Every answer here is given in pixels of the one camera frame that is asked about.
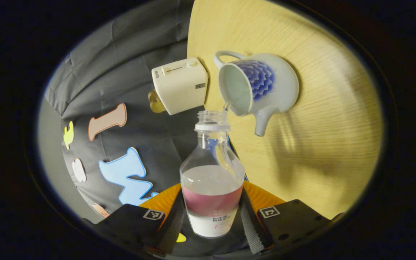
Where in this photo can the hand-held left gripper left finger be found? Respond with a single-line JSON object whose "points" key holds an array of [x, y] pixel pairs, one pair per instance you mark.
{"points": [[173, 227]]}

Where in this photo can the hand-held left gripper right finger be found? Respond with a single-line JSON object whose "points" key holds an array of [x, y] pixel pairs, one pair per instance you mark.
{"points": [[251, 227]]}

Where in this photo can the clear water bottle pink label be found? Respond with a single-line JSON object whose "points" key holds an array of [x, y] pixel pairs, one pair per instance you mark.
{"points": [[211, 195]]}

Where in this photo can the white blue-flowered teacup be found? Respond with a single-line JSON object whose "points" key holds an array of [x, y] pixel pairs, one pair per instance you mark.
{"points": [[280, 90]]}

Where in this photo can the brown toast slice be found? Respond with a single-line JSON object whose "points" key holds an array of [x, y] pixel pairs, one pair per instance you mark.
{"points": [[153, 98], [158, 107]]}

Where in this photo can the cream white toaster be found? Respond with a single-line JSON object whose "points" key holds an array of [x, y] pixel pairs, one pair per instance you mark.
{"points": [[181, 86]]}

